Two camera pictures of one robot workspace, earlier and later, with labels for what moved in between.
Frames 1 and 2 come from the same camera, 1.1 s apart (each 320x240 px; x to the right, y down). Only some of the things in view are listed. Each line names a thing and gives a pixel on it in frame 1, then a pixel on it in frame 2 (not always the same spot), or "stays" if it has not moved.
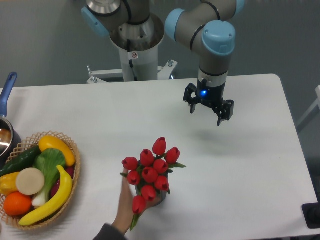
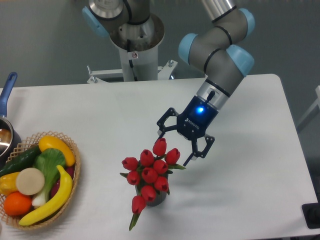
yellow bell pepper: (8, 183) stays
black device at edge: (311, 213) stays
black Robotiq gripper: (213, 95) → (198, 114)
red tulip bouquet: (151, 172) stays
